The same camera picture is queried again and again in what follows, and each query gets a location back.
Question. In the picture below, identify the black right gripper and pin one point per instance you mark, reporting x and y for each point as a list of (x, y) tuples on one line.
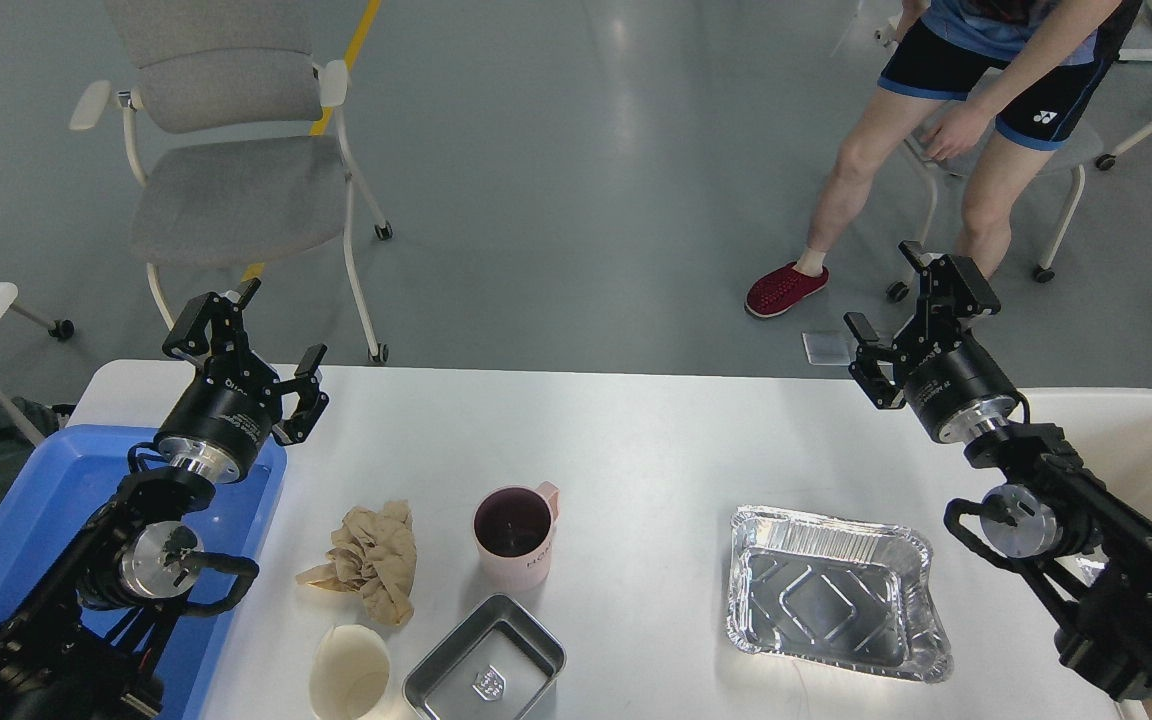
[(954, 387)]

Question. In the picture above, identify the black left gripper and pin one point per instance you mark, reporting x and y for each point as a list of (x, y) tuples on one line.
[(234, 403)]

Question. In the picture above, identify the brown paper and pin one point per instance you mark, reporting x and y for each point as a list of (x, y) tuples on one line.
[(374, 556)]

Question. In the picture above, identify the aluminium foil tray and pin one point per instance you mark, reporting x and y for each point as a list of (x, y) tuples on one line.
[(838, 592)]

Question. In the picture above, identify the pink plastic mug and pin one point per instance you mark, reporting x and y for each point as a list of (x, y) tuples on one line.
[(515, 528)]

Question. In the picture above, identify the white paper cup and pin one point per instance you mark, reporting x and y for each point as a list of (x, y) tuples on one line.
[(350, 675)]

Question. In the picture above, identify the small steel tray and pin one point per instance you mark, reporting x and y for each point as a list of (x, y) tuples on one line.
[(498, 663)]

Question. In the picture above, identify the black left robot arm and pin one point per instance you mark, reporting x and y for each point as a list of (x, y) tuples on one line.
[(85, 640)]

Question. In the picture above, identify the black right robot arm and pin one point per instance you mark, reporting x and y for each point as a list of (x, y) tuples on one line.
[(1083, 552)]

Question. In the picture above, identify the grey office chair left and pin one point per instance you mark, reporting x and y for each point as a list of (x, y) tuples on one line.
[(211, 64)]

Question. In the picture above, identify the person in shorts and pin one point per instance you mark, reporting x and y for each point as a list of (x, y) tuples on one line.
[(1010, 78)]

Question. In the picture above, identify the white plastic bin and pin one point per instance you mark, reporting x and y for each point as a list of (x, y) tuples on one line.
[(1112, 430)]

